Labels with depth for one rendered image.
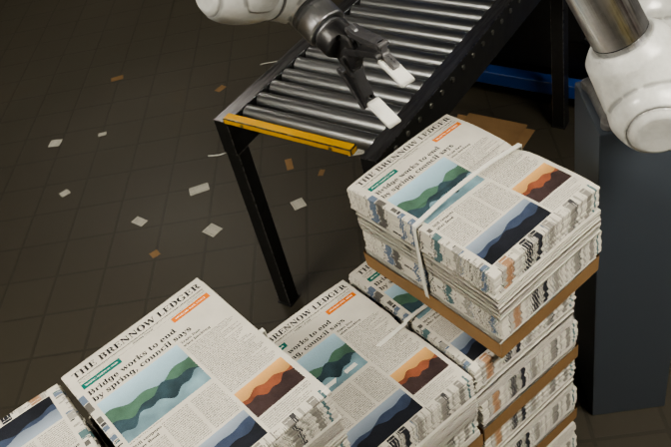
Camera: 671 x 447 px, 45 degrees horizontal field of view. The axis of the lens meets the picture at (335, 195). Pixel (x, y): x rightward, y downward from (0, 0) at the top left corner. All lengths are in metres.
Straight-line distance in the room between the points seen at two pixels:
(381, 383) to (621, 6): 0.78
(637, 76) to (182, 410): 0.91
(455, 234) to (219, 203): 2.01
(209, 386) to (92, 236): 2.19
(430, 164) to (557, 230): 0.29
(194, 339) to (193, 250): 1.81
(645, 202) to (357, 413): 0.80
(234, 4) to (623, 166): 0.87
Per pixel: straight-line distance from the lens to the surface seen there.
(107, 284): 3.20
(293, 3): 1.59
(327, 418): 1.27
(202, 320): 1.40
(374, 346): 1.59
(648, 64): 1.45
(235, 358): 1.33
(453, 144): 1.62
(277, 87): 2.42
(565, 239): 1.49
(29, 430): 1.41
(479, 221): 1.45
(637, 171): 1.81
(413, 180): 1.55
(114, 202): 3.57
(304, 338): 1.63
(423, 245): 1.47
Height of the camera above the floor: 2.06
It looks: 40 degrees down
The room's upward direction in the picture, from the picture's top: 14 degrees counter-clockwise
